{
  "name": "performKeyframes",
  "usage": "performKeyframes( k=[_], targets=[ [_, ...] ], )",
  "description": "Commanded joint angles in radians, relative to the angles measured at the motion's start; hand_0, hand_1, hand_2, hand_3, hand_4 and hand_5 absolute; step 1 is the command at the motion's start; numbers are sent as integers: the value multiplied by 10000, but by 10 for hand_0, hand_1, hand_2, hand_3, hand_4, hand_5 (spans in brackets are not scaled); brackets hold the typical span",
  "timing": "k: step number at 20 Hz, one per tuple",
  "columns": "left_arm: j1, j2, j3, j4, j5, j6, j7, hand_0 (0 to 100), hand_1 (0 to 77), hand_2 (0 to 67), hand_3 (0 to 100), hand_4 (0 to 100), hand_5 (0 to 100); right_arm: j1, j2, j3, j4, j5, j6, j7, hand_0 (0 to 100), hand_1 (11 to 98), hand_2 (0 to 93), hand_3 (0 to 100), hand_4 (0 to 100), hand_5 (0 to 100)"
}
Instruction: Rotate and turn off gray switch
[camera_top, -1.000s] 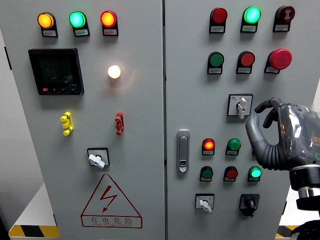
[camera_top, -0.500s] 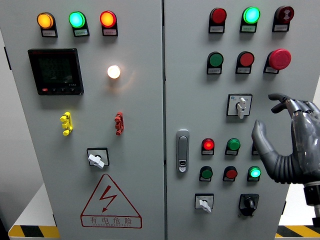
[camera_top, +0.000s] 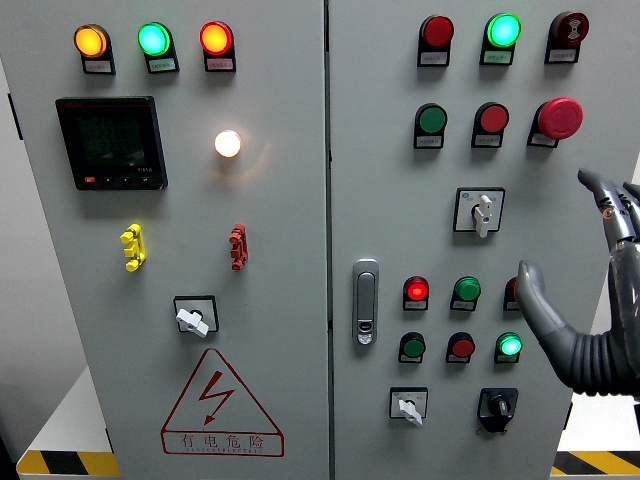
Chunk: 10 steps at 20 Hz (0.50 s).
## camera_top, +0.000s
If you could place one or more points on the red lit lamp beside green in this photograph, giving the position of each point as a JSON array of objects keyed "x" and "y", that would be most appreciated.
[{"x": 215, "y": 37}]

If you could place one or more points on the small green domed button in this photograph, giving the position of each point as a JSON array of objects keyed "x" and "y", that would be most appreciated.
[{"x": 467, "y": 289}]

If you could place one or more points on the large green lit lamp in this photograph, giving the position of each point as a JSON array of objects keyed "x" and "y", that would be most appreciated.
[{"x": 503, "y": 30}]

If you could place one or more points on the yellow round lamp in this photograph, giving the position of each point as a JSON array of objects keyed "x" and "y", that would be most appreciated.
[{"x": 90, "y": 41}]

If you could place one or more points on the black and yellow striped tape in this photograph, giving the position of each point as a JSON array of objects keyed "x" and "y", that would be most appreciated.
[
  {"x": 65, "y": 462},
  {"x": 600, "y": 462}
]

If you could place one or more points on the grey cabinet door with display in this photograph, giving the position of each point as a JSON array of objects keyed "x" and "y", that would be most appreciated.
[{"x": 280, "y": 225}]

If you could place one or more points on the black display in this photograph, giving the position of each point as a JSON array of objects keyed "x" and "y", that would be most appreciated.
[{"x": 112, "y": 142}]

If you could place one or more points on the white lamp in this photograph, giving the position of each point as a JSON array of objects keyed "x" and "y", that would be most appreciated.
[{"x": 228, "y": 143}]

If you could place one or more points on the grey cabinet door with lock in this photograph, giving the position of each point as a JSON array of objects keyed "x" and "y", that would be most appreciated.
[{"x": 380, "y": 175}]

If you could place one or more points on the silver door lock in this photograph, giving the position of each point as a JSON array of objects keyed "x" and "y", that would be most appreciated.
[{"x": 366, "y": 300}]

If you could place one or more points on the small red lit lamp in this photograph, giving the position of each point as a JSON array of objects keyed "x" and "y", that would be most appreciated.
[{"x": 416, "y": 289}]

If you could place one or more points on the small green flat button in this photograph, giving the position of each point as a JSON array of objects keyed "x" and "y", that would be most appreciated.
[{"x": 413, "y": 347}]

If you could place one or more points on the large red stop button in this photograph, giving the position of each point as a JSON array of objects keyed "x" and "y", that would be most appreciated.
[{"x": 559, "y": 117}]

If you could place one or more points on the red warning triangle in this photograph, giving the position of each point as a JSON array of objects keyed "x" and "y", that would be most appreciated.
[{"x": 216, "y": 390}]

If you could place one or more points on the green lit lamp beside yellow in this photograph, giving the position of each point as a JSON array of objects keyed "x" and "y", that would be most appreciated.
[{"x": 154, "y": 38}]

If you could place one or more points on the large red push button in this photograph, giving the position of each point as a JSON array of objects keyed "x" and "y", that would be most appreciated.
[{"x": 493, "y": 118}]

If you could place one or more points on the small green lit lamp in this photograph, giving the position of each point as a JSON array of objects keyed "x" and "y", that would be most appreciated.
[{"x": 509, "y": 345}]

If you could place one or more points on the small red flat button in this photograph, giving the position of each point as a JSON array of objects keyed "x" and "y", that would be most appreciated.
[{"x": 462, "y": 347}]

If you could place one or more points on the large green push button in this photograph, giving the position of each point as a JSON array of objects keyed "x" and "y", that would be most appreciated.
[{"x": 432, "y": 119}]

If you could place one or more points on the large dark red lamp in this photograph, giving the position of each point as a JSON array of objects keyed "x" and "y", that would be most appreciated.
[{"x": 438, "y": 31}]

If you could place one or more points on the red buzzer with white symbol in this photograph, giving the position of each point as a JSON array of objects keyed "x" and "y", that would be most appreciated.
[{"x": 569, "y": 26}]

